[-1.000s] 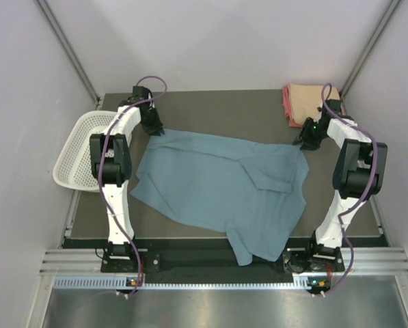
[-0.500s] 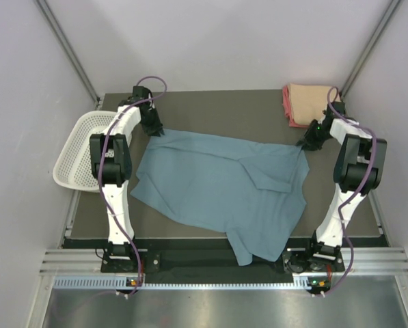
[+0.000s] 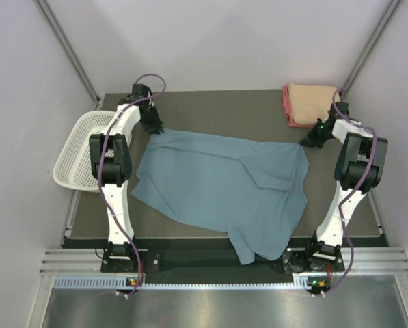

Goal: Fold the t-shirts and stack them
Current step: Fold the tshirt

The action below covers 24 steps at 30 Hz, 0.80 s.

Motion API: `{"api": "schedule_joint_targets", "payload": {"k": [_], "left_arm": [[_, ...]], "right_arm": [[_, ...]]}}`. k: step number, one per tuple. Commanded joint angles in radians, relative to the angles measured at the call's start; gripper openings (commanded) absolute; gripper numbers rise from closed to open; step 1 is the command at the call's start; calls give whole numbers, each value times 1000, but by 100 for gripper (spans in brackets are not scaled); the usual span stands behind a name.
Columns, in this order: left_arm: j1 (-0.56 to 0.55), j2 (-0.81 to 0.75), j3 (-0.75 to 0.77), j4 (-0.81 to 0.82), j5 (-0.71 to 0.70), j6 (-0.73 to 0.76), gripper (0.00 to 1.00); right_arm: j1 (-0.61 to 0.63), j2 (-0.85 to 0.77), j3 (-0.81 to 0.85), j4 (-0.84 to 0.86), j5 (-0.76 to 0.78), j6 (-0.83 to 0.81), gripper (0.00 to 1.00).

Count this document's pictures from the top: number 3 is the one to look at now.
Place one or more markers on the blue t shirt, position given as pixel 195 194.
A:
pixel 252 191

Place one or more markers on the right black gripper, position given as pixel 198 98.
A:
pixel 310 140

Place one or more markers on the aluminium corner post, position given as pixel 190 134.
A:
pixel 374 37
pixel 66 46

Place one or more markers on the folded pink t shirt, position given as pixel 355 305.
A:
pixel 287 106

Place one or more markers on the left aluminium corner post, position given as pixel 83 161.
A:
pixel 66 46

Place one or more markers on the right aluminium corner post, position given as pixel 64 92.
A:
pixel 374 37

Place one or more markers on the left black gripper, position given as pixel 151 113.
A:
pixel 156 126

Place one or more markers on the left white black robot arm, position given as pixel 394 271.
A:
pixel 121 254

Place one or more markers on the white perforated plastic basket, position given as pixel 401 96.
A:
pixel 77 153

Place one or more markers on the folded peach t shirt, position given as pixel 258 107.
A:
pixel 309 102

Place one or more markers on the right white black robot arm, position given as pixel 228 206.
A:
pixel 359 169

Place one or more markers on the slotted grey cable duct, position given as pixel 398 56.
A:
pixel 128 284

